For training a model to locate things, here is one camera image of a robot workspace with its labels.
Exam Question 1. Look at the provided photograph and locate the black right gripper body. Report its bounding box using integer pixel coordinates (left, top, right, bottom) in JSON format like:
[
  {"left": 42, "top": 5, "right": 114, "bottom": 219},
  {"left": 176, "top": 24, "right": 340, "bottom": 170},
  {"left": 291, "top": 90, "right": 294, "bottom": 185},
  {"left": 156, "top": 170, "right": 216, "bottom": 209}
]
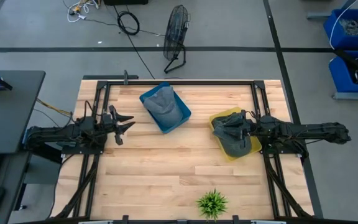
[{"left": 246, "top": 113, "right": 262, "bottom": 137}]

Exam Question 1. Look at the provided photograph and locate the yellow plastic bin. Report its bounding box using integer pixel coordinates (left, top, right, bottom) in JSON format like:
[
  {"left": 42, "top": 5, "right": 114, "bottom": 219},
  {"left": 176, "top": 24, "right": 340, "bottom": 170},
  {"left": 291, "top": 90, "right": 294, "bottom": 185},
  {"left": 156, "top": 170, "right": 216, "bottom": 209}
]
[{"left": 209, "top": 106, "right": 263, "bottom": 162}]

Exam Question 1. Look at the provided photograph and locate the light grey cap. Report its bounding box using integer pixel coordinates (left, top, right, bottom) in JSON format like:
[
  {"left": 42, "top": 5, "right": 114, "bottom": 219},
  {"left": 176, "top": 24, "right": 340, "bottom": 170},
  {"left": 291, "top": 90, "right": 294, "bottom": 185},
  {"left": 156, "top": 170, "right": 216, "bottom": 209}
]
[{"left": 143, "top": 86, "right": 183, "bottom": 128}]

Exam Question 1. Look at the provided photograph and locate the blue plastic bin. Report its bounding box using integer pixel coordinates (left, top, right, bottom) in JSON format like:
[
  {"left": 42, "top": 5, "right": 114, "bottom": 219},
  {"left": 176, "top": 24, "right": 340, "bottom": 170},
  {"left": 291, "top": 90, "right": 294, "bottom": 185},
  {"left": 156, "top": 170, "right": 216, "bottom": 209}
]
[{"left": 139, "top": 81, "right": 192, "bottom": 134}]

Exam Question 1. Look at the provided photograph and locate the long black floor cable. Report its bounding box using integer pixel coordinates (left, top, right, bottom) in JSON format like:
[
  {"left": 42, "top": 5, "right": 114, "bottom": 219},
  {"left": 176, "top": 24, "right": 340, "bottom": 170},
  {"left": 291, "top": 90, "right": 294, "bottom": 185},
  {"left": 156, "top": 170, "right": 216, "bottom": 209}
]
[{"left": 112, "top": 4, "right": 156, "bottom": 80}]

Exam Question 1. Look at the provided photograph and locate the black desk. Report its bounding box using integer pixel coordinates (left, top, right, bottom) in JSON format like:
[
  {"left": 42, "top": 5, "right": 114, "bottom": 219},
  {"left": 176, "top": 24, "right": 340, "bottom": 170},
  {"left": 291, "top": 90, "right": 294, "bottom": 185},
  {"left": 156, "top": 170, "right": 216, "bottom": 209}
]
[{"left": 0, "top": 70, "right": 47, "bottom": 224}]

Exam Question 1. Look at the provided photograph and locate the black floor fan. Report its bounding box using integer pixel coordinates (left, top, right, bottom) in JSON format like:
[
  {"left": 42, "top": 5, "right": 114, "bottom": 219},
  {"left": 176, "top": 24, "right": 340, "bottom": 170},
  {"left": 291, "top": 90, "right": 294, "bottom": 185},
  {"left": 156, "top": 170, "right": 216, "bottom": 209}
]
[{"left": 162, "top": 4, "right": 191, "bottom": 75}]

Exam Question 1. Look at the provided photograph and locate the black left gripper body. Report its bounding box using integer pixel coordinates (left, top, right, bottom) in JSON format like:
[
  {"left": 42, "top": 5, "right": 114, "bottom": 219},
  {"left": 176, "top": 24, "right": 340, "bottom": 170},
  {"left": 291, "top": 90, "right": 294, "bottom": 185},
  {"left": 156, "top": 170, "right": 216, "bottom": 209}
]
[{"left": 101, "top": 105, "right": 124, "bottom": 146}]

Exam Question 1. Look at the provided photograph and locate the yellow cable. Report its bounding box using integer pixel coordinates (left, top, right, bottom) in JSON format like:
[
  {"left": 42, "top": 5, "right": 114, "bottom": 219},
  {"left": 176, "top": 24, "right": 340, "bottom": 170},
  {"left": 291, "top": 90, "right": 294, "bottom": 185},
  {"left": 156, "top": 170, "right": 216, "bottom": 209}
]
[{"left": 35, "top": 98, "right": 73, "bottom": 118}]

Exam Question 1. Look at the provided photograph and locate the black aluminium table frame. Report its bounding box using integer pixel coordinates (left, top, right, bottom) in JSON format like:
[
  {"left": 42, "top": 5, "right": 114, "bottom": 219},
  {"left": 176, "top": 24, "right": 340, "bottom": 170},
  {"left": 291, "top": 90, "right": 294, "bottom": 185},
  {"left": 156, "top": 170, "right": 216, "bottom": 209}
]
[{"left": 51, "top": 79, "right": 315, "bottom": 219}]

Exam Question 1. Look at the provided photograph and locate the dark grey cap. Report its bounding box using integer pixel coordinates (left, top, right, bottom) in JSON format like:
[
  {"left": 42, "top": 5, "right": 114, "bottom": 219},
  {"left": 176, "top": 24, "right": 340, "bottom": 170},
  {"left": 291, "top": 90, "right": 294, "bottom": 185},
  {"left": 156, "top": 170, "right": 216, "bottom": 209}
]
[{"left": 211, "top": 110, "right": 256, "bottom": 158}]

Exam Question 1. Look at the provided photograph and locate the white cable bundle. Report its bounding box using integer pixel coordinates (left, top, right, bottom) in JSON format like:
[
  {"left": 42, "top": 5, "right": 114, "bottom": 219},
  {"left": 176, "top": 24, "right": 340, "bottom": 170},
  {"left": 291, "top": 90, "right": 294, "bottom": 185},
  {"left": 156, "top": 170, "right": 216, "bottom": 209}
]
[{"left": 66, "top": 0, "right": 101, "bottom": 24}]

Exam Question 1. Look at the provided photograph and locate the small green potted plant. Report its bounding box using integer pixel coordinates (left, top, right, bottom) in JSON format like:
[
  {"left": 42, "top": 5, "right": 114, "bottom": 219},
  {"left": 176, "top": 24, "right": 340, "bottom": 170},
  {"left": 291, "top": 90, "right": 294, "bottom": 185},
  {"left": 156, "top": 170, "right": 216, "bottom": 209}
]
[{"left": 196, "top": 189, "right": 229, "bottom": 222}]

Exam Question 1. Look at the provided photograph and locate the large blue storage crate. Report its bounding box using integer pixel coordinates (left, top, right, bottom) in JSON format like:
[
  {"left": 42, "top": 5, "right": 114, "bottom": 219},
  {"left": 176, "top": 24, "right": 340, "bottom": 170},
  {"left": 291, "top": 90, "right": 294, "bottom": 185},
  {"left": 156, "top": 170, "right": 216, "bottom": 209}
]
[
  {"left": 328, "top": 51, "right": 358, "bottom": 94},
  {"left": 323, "top": 8, "right": 358, "bottom": 50}
]

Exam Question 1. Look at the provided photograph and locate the black box on floor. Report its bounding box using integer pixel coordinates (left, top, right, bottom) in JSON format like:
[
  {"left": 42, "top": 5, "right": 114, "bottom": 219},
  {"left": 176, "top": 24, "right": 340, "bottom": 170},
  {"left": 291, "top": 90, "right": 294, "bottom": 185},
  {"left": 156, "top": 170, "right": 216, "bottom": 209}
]
[{"left": 103, "top": 0, "right": 149, "bottom": 6}]

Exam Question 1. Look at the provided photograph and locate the long white cable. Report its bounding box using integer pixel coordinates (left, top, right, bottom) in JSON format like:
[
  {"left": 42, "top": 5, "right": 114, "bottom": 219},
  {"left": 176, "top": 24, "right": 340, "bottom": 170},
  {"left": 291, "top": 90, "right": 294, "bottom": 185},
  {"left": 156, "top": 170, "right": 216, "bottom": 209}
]
[{"left": 329, "top": 0, "right": 358, "bottom": 50}]

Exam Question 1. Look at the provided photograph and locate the black coiled cable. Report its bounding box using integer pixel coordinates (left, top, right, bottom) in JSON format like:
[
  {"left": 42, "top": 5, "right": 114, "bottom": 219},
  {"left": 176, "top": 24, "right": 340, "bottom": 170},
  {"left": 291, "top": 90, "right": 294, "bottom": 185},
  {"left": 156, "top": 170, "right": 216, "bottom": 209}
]
[{"left": 117, "top": 11, "right": 140, "bottom": 35}]

